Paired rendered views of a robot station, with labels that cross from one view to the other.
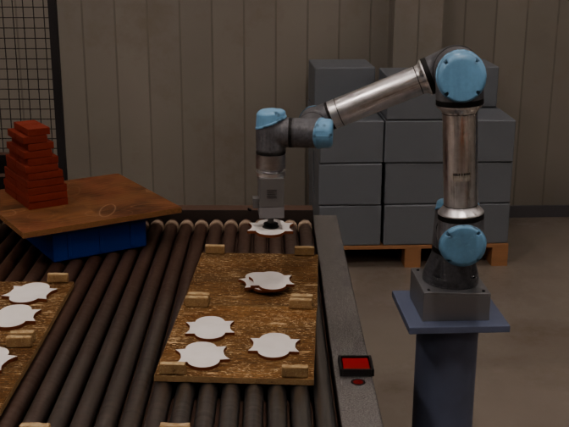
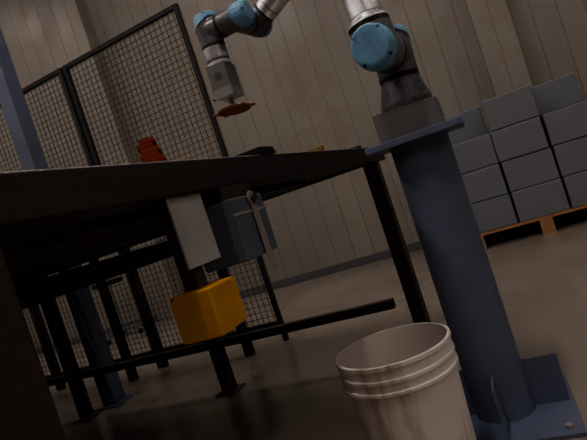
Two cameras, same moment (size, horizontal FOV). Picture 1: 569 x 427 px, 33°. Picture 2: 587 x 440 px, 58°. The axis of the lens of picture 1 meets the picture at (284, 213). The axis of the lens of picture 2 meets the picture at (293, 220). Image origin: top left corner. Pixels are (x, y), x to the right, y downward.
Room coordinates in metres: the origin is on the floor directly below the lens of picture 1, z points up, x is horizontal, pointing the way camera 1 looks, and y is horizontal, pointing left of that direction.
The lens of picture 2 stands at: (0.87, -0.70, 0.78)
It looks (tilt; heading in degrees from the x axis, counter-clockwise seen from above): 1 degrees down; 24
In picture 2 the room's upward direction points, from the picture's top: 18 degrees counter-clockwise
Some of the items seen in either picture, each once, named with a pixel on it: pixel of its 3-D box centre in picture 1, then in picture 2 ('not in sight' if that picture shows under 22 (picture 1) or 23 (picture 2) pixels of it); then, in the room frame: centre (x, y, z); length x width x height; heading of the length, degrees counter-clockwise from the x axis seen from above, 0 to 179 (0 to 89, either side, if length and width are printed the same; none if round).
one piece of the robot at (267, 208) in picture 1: (266, 191); (222, 81); (2.37, 0.05, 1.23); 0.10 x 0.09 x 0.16; 95
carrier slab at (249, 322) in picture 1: (241, 341); not in sight; (2.10, 0.10, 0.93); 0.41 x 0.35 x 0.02; 177
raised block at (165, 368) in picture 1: (172, 368); not in sight; (1.92, 0.24, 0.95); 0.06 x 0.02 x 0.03; 87
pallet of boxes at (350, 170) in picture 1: (404, 159); (523, 161); (5.57, -0.71, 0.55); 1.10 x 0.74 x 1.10; 94
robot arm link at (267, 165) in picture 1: (270, 161); (217, 56); (2.37, 0.04, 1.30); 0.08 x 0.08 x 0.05
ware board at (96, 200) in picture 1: (75, 202); not in sight; (2.94, 0.66, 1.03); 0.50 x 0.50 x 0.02; 32
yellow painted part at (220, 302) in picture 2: not in sight; (194, 265); (1.61, -0.18, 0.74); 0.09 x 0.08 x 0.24; 1
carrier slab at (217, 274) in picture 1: (255, 280); not in sight; (2.52, 0.08, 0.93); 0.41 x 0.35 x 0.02; 178
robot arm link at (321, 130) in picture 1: (311, 131); (237, 18); (2.38, -0.07, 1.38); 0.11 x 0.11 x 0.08; 86
